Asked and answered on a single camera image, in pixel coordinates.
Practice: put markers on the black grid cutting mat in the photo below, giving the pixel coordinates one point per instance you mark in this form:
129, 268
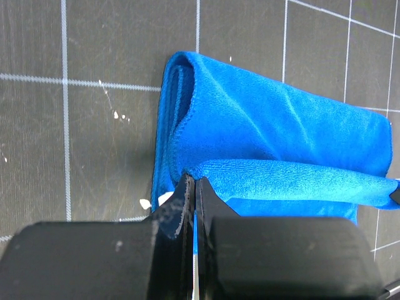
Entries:
79, 86

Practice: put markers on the blue towel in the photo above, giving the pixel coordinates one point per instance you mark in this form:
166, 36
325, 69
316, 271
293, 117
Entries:
267, 148

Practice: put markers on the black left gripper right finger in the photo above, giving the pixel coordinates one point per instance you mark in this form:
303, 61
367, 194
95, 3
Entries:
208, 207

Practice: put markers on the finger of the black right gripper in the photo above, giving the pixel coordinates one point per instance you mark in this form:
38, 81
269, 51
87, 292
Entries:
395, 196

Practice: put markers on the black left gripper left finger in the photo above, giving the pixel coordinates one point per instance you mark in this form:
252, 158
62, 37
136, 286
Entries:
171, 275

